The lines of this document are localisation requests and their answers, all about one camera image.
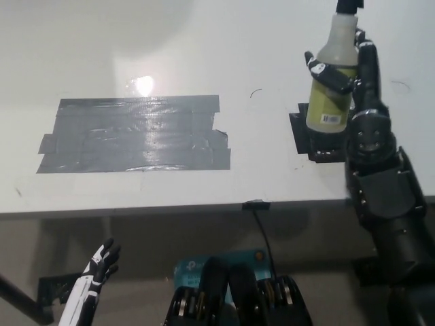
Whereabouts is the black table leg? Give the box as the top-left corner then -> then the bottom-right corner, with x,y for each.
0,271 -> 55,326

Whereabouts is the large grey tape patch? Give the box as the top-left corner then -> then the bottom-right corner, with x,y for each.
36,94 -> 231,174

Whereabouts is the black table bracket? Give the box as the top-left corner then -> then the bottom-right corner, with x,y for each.
353,258 -> 388,289
37,274 -> 82,306

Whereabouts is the black cable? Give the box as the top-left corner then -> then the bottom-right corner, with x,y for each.
251,209 -> 278,281

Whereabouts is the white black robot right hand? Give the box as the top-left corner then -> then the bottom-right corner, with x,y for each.
304,29 -> 389,118

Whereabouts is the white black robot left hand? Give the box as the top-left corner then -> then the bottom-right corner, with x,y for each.
58,237 -> 122,326

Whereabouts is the green label spray bottle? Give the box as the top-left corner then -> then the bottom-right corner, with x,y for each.
304,0 -> 367,133

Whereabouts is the teal router box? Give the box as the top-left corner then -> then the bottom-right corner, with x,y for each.
174,249 -> 273,305

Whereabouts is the black table edge clip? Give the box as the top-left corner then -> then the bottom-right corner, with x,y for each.
242,198 -> 271,210

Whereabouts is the small black tape spot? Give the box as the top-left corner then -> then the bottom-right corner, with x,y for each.
288,103 -> 351,164

